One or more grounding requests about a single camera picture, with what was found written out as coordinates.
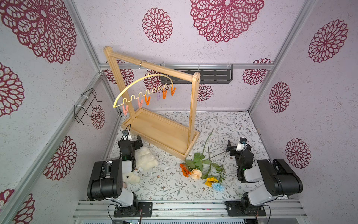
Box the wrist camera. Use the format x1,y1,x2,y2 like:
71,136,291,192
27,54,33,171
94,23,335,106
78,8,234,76
121,130,132,141
236,137,252,152

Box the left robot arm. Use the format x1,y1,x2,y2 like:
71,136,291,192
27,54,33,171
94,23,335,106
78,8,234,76
87,136,143,211

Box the pink clothespin far left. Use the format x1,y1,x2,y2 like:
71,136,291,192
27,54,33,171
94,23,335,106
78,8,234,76
122,104,129,116

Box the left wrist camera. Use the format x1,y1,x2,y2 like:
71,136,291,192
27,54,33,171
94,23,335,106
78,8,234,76
121,130,132,141

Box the orange clothespin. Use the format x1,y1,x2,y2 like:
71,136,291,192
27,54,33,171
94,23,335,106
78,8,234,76
145,95,151,105
171,86,176,96
162,90,168,99

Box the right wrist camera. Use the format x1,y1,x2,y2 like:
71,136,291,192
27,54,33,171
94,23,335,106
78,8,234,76
236,137,252,152

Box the yellow wavy clothes hanger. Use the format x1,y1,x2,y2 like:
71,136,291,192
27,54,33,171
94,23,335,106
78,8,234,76
113,73,174,109

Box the peach artificial rose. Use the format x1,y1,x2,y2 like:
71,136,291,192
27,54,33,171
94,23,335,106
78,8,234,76
184,132,213,180

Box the orange artificial flower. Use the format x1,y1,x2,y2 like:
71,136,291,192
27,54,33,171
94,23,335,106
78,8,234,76
180,163,191,177

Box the black wall shelf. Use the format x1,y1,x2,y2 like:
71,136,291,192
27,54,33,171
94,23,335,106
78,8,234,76
160,69,233,84

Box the light blue artificial flower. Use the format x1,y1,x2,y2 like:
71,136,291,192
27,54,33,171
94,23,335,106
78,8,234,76
212,153,226,192

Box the white plush teddy bear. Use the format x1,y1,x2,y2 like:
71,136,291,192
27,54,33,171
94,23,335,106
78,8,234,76
123,146,159,184

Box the black wire wall rack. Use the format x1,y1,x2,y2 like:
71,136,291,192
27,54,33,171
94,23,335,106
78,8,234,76
73,88,102,126

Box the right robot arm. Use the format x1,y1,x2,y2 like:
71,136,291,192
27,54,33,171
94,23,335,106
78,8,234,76
226,138,303,215

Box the yellow artificial sunflower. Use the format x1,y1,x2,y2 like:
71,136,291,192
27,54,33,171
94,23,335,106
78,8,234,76
204,158,219,187

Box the wooden clothes rack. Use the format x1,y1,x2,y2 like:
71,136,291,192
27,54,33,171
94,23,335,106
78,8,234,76
103,46,200,160

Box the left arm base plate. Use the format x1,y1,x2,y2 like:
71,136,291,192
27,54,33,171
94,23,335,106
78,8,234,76
114,202,153,218

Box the orange clothespin far right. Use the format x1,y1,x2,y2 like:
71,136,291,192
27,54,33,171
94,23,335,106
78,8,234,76
171,86,176,96

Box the pink clothespin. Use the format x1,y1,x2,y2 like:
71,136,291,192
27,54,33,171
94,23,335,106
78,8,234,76
122,104,129,116
138,99,144,108

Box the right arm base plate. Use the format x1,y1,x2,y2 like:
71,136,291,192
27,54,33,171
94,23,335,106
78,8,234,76
224,201,266,217

